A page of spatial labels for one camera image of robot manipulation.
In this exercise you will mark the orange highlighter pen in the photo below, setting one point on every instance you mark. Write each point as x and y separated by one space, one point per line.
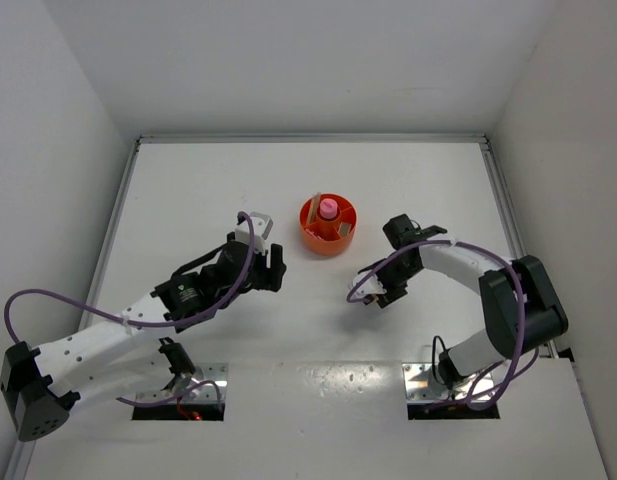
318 194

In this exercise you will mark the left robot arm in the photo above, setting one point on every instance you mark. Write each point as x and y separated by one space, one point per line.
42 384

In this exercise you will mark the cream pen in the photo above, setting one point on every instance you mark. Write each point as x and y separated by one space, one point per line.
313 207

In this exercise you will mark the pink correction tape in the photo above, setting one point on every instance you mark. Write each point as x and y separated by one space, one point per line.
315 233

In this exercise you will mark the pink capped clear tube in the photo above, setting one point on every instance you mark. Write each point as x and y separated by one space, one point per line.
328 209

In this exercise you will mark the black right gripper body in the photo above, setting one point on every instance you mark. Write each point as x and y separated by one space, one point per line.
394 277

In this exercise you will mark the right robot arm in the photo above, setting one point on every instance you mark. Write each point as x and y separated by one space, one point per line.
515 293

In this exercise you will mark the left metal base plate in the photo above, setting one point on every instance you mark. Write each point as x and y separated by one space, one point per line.
206 385

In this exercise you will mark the grey eraser block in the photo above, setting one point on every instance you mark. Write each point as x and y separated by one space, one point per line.
344 229

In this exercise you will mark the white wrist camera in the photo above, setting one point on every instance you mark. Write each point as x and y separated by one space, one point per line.
364 288
261 224

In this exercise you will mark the orange round desk organizer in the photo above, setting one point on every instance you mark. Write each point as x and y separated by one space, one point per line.
334 243

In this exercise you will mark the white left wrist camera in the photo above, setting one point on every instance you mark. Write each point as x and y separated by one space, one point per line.
261 224

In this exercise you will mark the metal base plate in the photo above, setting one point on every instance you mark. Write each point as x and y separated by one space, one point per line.
206 385
421 388

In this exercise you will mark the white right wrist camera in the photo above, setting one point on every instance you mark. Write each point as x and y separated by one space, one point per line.
364 288

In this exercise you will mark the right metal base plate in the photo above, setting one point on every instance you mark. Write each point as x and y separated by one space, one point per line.
421 388

